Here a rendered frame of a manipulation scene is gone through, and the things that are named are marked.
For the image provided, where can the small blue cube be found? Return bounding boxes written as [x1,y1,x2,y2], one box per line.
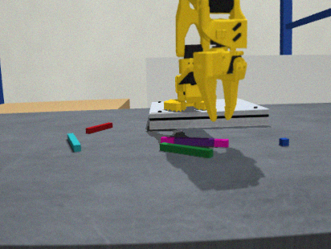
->
[279,138,289,146]

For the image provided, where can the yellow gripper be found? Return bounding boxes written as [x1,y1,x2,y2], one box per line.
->
[176,47,247,122]

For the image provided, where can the purple rod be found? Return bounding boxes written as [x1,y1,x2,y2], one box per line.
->
[174,137,215,146]

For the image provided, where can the magenta rod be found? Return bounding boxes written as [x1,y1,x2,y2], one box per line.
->
[215,139,228,147]
[161,137,175,144]

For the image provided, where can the turquoise rod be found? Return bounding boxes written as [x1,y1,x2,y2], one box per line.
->
[67,133,81,152]

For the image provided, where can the red flat bar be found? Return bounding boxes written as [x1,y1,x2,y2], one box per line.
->
[86,123,112,133]

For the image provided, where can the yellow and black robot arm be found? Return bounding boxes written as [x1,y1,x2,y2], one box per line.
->
[164,0,247,112]

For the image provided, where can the green rod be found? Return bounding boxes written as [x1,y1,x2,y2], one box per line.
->
[160,142,213,158]

